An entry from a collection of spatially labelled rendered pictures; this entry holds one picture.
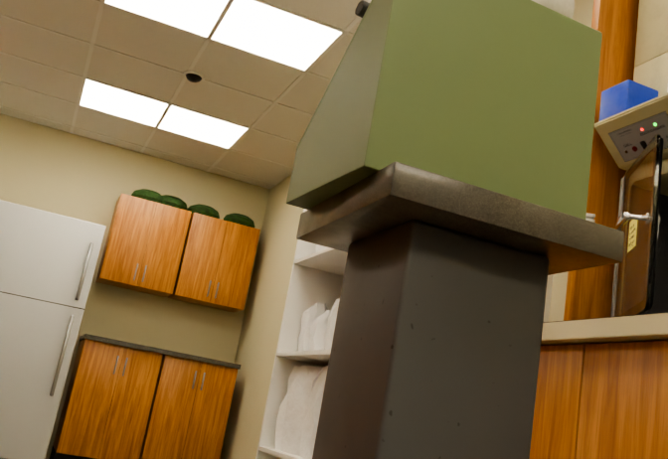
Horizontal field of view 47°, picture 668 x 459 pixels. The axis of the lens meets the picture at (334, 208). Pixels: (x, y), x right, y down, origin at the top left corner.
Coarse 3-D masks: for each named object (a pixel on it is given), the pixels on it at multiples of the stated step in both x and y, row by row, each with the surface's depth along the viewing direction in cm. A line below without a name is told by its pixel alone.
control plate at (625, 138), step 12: (648, 120) 185; (660, 120) 182; (612, 132) 195; (624, 132) 192; (636, 132) 189; (648, 132) 186; (660, 132) 184; (624, 144) 194; (636, 144) 191; (624, 156) 196; (636, 156) 193
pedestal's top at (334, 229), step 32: (352, 192) 95; (384, 192) 86; (416, 192) 85; (448, 192) 87; (480, 192) 88; (320, 224) 104; (352, 224) 99; (384, 224) 96; (448, 224) 91; (480, 224) 89; (512, 224) 89; (544, 224) 91; (576, 224) 93; (576, 256) 95; (608, 256) 94
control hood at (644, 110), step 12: (660, 96) 179; (636, 108) 186; (648, 108) 183; (660, 108) 180; (600, 120) 198; (612, 120) 194; (624, 120) 191; (636, 120) 188; (600, 132) 199; (612, 144) 198; (612, 156) 200; (624, 168) 200
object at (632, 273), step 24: (648, 144) 177; (648, 168) 174; (624, 192) 195; (648, 192) 171; (648, 216) 168; (624, 240) 188; (648, 240) 165; (624, 264) 184; (648, 264) 162; (624, 288) 181; (648, 288) 161; (624, 312) 178
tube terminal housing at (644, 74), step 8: (664, 56) 199; (648, 64) 204; (656, 64) 201; (664, 64) 198; (640, 72) 206; (648, 72) 203; (656, 72) 200; (664, 72) 197; (640, 80) 205; (648, 80) 202; (656, 80) 199; (664, 80) 196; (656, 88) 198; (664, 88) 196; (664, 160) 189; (664, 168) 188; (664, 176) 189; (664, 184) 194; (664, 192) 199
